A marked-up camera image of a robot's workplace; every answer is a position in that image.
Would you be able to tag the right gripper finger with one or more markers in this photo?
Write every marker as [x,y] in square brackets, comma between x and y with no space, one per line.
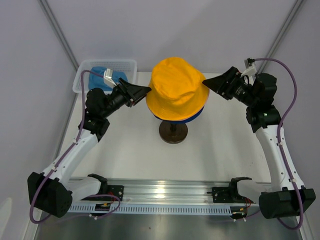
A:
[219,89]
[219,81]

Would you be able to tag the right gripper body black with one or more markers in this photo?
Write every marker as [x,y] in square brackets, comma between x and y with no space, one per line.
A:
[239,91]

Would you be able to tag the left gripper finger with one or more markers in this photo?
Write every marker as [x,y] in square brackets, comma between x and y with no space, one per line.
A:
[137,97]
[134,90]

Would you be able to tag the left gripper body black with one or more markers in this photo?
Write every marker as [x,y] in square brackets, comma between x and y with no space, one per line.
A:
[119,98]

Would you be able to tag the yellow bucket hat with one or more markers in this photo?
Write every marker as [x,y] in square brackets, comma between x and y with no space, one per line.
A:
[177,90]

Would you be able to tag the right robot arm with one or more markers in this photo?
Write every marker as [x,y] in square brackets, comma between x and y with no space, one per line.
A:
[289,196]

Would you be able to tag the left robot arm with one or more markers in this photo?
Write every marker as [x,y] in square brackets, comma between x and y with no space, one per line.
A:
[50,190]

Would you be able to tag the white perforated plastic basket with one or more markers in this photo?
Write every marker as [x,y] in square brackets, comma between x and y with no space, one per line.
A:
[128,66]

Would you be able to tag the light blue bucket hat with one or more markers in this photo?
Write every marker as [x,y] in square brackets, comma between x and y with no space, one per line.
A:
[96,78]

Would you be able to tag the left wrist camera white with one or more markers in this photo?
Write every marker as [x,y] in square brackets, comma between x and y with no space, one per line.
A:
[107,78]

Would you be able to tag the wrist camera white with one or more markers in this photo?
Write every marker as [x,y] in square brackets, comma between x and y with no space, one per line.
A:
[107,78]
[250,67]

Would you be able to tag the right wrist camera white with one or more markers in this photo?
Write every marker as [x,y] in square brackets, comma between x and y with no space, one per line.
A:
[250,67]

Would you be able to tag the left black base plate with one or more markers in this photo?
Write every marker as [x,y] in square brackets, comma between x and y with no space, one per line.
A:
[115,190]

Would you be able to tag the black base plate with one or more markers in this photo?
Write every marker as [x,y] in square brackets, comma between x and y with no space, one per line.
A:
[230,193]
[115,190]

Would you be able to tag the aluminium mounting rail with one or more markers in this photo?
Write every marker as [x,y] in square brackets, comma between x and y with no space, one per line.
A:
[166,192]

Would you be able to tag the right aluminium frame post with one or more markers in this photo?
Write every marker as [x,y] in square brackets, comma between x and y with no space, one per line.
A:
[285,27]

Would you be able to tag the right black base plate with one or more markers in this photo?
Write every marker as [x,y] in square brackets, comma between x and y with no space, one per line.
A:
[230,193]

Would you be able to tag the white slotted cable duct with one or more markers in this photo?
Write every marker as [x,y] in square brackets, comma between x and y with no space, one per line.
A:
[167,209]

